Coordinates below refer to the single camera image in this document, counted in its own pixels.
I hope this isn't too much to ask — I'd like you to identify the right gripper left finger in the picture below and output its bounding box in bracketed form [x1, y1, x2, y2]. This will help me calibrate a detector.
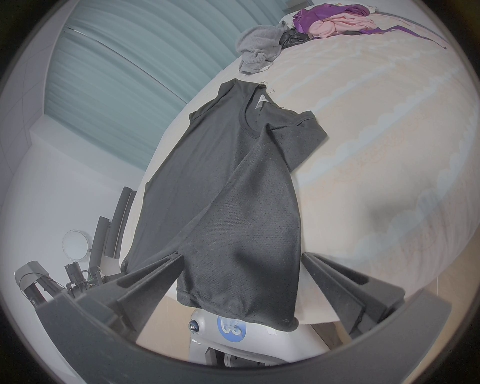
[80, 252, 186, 332]

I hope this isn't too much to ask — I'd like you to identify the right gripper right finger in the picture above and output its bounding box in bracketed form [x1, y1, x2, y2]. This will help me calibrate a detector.
[302, 252, 406, 336]

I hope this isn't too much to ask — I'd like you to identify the black T-shirt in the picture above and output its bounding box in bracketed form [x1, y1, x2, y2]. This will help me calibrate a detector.
[122, 79, 330, 332]

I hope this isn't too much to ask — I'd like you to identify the black dressing table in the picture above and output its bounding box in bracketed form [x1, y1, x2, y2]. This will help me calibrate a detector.
[90, 215, 112, 259]

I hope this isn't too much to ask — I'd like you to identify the black chest of drawers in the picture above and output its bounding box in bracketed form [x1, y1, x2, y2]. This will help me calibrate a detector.
[107, 187, 137, 259]

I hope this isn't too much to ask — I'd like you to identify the round white framed mirror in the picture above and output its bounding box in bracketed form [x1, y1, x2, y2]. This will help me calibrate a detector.
[62, 229, 91, 262]

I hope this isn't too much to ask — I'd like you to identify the bed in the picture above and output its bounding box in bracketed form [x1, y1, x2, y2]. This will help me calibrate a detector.
[120, 0, 474, 327]

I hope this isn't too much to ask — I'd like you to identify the blue-green curtain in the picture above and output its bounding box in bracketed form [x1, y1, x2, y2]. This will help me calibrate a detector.
[64, 0, 287, 104]
[43, 26, 190, 171]

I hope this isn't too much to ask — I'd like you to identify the black shiny garment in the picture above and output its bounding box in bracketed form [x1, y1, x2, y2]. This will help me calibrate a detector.
[279, 29, 312, 49]

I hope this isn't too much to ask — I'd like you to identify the grey garment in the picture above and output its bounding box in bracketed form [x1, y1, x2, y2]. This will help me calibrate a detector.
[235, 20, 289, 75]

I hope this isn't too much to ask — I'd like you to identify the pink garment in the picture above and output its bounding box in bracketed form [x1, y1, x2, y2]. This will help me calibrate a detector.
[309, 14, 377, 38]

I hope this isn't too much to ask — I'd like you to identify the purple garment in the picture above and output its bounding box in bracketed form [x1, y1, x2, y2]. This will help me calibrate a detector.
[292, 3, 447, 49]

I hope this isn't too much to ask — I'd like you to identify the white printed pillow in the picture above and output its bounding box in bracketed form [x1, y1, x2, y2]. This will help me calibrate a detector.
[277, 4, 377, 24]

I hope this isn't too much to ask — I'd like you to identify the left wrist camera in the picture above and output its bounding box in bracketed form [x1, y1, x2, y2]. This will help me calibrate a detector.
[65, 262, 82, 291]

